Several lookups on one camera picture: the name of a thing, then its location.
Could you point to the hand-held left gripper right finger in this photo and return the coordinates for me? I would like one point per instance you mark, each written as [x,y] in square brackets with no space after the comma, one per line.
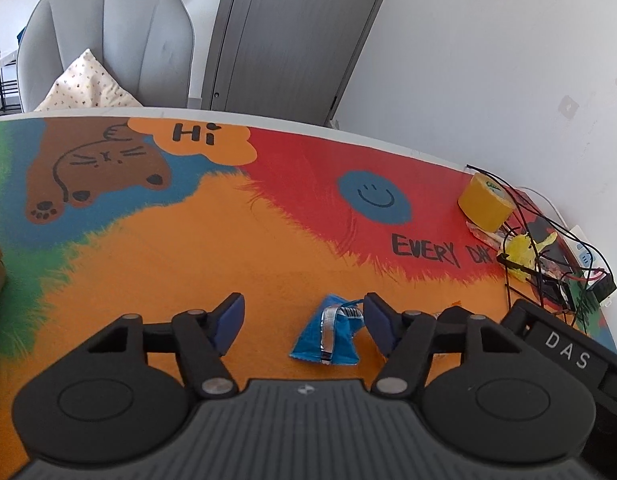
[379,321]

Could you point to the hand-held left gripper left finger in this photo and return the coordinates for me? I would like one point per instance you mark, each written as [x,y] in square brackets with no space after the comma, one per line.
[231,317]

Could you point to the blue silver snack packet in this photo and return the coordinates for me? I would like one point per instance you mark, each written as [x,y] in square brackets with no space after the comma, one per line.
[333,340]

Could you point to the black power adapter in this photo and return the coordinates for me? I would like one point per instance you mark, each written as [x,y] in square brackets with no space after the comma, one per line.
[600,287]

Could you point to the colourful cartoon table mat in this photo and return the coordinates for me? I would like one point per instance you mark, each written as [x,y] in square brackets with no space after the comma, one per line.
[188,240]

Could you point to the black bar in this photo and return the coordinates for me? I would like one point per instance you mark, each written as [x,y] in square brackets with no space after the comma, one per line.
[513,263]

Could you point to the white power strip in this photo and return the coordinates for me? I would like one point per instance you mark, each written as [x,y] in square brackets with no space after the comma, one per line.
[583,247]

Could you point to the yellow plastic bag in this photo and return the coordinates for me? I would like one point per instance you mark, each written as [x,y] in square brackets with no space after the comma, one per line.
[523,250]

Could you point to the yellow tape roll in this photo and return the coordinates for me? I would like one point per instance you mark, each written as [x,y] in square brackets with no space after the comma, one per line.
[483,205]

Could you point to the white dotted pillow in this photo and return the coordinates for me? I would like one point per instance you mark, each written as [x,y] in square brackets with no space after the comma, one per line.
[83,85]

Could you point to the grey door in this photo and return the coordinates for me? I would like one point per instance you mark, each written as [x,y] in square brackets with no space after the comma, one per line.
[298,35]

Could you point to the grey chair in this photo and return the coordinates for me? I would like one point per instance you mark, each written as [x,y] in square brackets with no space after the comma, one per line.
[138,35]

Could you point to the black metal rack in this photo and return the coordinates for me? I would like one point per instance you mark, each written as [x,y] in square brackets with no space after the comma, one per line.
[1,85]

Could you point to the white wall plate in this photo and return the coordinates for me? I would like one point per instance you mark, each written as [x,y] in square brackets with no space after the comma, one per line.
[568,106]

